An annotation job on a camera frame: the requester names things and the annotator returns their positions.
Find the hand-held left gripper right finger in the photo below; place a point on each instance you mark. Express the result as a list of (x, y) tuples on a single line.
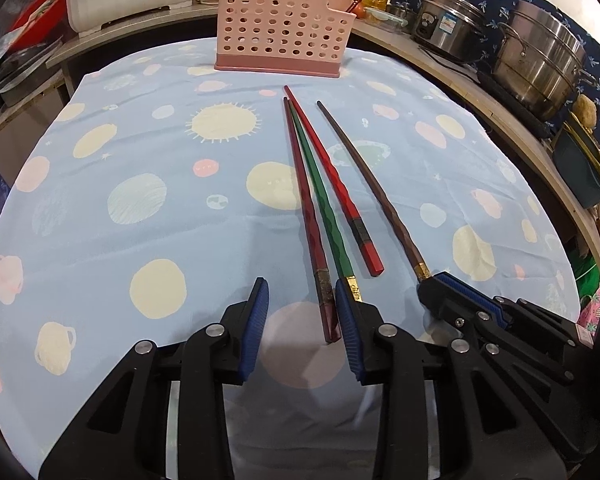
[(349, 332)]

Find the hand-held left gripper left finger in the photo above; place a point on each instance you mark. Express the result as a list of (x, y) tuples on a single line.
[(255, 330)]

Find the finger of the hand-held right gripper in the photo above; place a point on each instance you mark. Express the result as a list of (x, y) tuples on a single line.
[(445, 310), (465, 292)]

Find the dark red chopstick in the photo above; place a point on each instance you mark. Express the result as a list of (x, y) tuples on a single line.
[(307, 220)]

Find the green chopstick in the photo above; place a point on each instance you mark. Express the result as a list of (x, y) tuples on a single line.
[(322, 210)]

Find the brown chopstick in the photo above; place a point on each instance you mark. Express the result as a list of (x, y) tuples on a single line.
[(375, 190)]

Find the pink perforated utensil holder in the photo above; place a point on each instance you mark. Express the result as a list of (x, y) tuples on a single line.
[(280, 25)]

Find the pink pineapple cloth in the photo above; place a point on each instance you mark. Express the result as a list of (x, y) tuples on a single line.
[(592, 315)]

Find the green bag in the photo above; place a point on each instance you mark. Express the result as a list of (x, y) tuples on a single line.
[(587, 275)]

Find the wooden counter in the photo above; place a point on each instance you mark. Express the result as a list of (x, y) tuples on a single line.
[(480, 110)]

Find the black induction cooktop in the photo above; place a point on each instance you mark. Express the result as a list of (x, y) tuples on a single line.
[(510, 105)]

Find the blue printed tablecloth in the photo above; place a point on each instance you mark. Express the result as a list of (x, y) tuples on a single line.
[(130, 170)]

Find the yellow sponge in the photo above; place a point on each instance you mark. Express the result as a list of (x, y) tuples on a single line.
[(585, 110)]

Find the stainless steel steamer pot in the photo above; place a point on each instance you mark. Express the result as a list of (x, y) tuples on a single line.
[(540, 60)]

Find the silver rice cooker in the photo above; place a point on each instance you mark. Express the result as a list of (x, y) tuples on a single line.
[(450, 25)]

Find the clear food container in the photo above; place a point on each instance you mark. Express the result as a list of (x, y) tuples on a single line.
[(390, 16)]

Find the red tomato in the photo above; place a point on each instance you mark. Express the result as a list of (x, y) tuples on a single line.
[(361, 11)]

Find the dark frying pan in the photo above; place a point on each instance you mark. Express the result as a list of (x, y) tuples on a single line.
[(20, 72)]

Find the red plastic basin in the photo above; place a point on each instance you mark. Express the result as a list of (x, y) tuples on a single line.
[(37, 7)]

